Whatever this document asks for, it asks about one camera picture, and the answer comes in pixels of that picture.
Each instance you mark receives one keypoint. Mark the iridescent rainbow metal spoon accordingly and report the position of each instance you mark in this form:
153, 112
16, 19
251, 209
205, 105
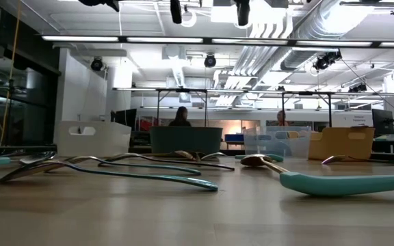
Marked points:
334, 159

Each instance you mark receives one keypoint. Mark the person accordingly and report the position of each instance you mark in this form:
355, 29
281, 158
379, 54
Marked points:
180, 119
281, 118

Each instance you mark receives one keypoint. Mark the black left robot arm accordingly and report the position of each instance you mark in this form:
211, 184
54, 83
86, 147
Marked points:
98, 3

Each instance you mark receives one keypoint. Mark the overhead light bar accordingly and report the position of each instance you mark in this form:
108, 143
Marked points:
166, 40

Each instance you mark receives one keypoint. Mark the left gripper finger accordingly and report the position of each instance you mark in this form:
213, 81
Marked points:
176, 10
242, 12

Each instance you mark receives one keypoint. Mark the black ceiling spotlight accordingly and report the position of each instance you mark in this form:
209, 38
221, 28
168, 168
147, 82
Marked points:
210, 61
97, 64
325, 61

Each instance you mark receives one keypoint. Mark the white plastic bin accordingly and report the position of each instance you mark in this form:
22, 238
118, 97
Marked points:
108, 140

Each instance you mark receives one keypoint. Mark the long silver spoon front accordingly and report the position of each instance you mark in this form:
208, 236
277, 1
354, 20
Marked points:
204, 184

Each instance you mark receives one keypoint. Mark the clear plastic bin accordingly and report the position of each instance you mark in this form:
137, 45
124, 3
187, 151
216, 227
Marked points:
286, 143

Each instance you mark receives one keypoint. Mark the blue crate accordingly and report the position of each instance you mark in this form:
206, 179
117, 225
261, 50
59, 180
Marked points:
234, 137

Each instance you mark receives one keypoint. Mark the black monitor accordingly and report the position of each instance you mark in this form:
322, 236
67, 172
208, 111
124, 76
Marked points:
127, 118
383, 121

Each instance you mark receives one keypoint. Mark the teal blue plastic bin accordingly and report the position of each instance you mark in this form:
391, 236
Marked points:
186, 140

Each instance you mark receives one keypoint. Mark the orange yellow plastic bin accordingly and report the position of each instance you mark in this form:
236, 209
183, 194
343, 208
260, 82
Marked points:
334, 145

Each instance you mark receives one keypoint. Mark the black station frame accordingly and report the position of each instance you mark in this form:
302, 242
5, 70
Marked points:
158, 109
330, 109

